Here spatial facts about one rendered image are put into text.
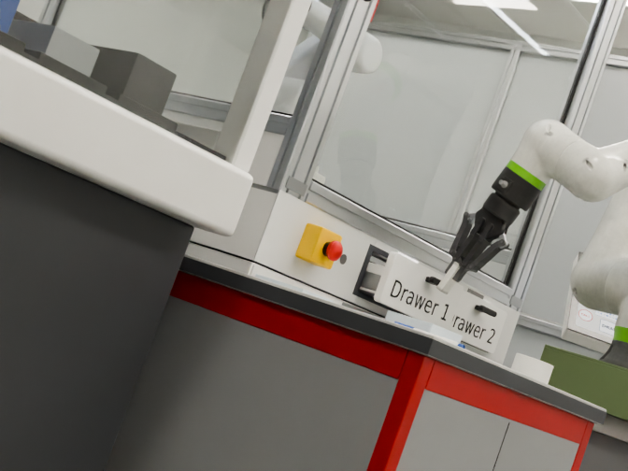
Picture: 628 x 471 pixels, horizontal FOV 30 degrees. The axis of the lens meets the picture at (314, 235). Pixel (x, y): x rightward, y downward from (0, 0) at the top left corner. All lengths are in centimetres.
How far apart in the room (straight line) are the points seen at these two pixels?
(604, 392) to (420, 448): 80
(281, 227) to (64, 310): 66
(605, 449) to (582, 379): 15
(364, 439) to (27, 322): 50
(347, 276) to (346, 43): 49
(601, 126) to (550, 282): 60
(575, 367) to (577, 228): 183
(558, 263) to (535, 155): 183
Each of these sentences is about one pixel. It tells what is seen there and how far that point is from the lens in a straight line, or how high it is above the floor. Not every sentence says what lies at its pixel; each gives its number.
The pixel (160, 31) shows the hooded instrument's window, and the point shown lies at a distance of 167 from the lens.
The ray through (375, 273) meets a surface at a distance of 248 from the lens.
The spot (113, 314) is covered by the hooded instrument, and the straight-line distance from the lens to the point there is 178.
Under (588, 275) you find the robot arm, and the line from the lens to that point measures 270.
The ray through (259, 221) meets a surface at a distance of 225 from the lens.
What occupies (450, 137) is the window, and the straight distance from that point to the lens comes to 268.
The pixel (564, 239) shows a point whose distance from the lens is 430.
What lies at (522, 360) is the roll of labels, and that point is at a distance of 212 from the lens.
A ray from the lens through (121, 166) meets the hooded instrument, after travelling 164.
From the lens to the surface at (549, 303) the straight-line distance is 426.
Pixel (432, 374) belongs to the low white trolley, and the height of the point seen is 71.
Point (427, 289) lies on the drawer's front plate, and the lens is 256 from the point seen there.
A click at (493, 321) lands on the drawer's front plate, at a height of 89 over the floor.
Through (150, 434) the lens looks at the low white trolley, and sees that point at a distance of 197.
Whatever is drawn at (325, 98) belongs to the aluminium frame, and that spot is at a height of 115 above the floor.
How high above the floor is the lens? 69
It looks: 5 degrees up
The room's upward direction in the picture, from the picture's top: 20 degrees clockwise
